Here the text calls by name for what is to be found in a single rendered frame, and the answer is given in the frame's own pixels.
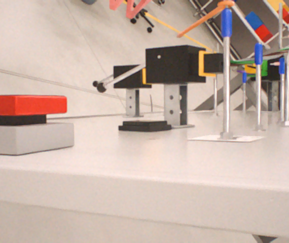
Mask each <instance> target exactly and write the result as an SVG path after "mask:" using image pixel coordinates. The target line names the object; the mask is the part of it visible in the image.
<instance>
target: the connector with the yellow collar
mask: <svg viewBox="0 0 289 243"><path fill-rule="evenodd" d="M203 73H211V74H224V67H223V54H221V53H213V54H203ZM190 74H199V54H196V55H190Z"/></svg>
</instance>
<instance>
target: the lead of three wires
mask: <svg viewBox="0 0 289 243"><path fill-rule="evenodd" d="M288 52H289V46H287V47H285V48H283V49H280V50H278V51H276V52H273V53H269V54H266V55H263V62H265V61H266V60H269V59H272V58H277V57H279V56H281V55H282V54H284V53H288ZM254 63H255V58H254V57H253V58H245V59H240V60H230V67H234V66H243V65H247V64H254Z"/></svg>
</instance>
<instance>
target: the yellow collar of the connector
mask: <svg viewBox="0 0 289 243"><path fill-rule="evenodd" d="M203 54H213V53H208V52H206V51H199V75H201V76H212V77H215V76H216V74H211V73H203Z"/></svg>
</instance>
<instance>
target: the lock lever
mask: <svg viewBox="0 0 289 243"><path fill-rule="evenodd" d="M145 66H146V62H144V63H143V64H141V65H139V66H138V67H136V68H134V69H132V70H130V71H128V72H126V73H124V74H122V75H121V76H119V77H117V78H116V79H114V80H112V81H110V82H108V83H107V82H105V83H104V84H103V86H104V88H106V89H108V88H109V86H110V85H112V84H114V83H116V82H118V81H120V80H122V79H124V78H125V77H127V76H129V75H131V74H133V73H135V72H137V71H139V70H141V69H143V68H144V67H145Z"/></svg>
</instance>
